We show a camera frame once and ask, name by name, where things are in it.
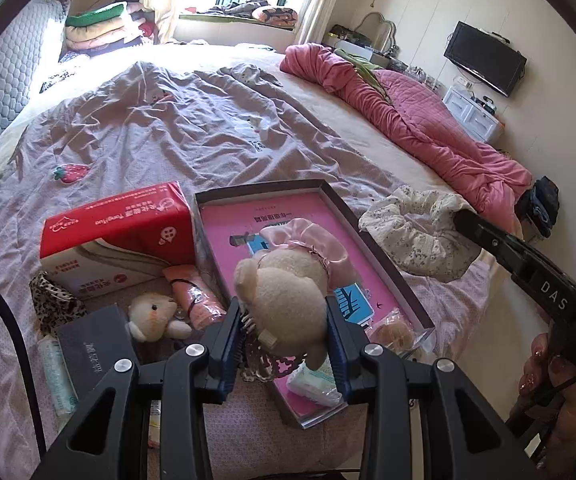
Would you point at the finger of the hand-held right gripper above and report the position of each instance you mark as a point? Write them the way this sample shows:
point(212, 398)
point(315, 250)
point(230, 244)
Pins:
point(488, 240)

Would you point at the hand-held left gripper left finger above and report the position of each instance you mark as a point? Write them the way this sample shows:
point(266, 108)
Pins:
point(225, 355)

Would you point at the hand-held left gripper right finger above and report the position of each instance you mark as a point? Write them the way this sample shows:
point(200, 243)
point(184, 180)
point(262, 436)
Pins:
point(340, 360)

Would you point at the white floral scrunchie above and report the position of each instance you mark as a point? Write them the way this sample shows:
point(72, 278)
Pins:
point(418, 235)

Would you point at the cream plush toy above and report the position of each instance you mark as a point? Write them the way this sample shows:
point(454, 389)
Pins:
point(283, 300)

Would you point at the shallow grey box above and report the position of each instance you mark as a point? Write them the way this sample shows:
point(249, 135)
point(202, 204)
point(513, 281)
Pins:
point(348, 220)

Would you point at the leopard print scrunchie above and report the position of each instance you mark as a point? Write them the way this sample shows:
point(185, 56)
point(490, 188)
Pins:
point(53, 300)

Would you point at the person's right hand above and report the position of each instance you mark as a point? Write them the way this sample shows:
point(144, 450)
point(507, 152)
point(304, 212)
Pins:
point(575, 410)

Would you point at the pale green tissue packet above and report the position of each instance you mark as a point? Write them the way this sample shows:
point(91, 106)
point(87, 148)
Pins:
point(313, 385)

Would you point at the clear packet with brown puff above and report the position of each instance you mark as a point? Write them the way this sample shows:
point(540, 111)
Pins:
point(393, 332)

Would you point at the peach tube pack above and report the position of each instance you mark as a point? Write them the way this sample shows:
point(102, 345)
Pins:
point(198, 302)

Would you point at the pile of jeans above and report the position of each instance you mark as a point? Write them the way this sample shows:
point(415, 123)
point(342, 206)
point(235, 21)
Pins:
point(540, 205)

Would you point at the small plush toy orange cheeks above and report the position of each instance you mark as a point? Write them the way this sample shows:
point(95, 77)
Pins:
point(150, 317)

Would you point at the pink scrunchie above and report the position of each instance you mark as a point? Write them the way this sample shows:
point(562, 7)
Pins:
point(333, 250)

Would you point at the white drawer cabinet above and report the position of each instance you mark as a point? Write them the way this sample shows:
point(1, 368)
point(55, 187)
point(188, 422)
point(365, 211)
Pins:
point(473, 115)

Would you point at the dark grey box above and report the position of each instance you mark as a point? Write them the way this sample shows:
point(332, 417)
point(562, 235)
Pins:
point(93, 355)

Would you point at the pink quilted blanket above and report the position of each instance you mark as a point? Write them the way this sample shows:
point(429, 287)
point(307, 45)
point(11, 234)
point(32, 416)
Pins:
point(418, 120)

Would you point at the red tissue pack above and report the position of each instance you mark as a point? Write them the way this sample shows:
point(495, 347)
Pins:
point(113, 230)

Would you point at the pale green wipes pack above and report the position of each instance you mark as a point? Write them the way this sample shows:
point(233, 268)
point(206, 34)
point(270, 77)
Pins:
point(58, 380)

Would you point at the black flat television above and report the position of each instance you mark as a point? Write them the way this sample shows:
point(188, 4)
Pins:
point(483, 57)

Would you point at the green cloth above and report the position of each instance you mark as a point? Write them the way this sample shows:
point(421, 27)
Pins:
point(368, 72)

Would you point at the heart-shaped mirror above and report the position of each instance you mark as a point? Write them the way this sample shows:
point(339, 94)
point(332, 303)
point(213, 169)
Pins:
point(387, 30)

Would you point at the black case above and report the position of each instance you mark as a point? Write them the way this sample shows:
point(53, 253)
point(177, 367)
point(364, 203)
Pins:
point(348, 35)

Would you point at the cream curtain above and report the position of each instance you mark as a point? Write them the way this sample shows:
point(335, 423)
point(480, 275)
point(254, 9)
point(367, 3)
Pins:
point(320, 0)
point(165, 0)

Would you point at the orange black patterned blanket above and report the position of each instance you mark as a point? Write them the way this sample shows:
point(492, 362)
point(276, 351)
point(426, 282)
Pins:
point(278, 16)

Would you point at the black white patterned pillow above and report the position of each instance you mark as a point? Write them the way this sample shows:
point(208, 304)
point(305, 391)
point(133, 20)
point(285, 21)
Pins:
point(65, 72)

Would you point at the dark clothes pile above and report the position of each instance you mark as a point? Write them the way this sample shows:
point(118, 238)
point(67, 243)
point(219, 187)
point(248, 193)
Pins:
point(233, 7)

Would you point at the stack of folded blankets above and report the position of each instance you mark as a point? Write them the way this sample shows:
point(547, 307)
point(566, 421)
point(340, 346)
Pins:
point(103, 25)

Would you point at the grey quilted headboard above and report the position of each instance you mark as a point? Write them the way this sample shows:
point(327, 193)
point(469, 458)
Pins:
point(8, 75)

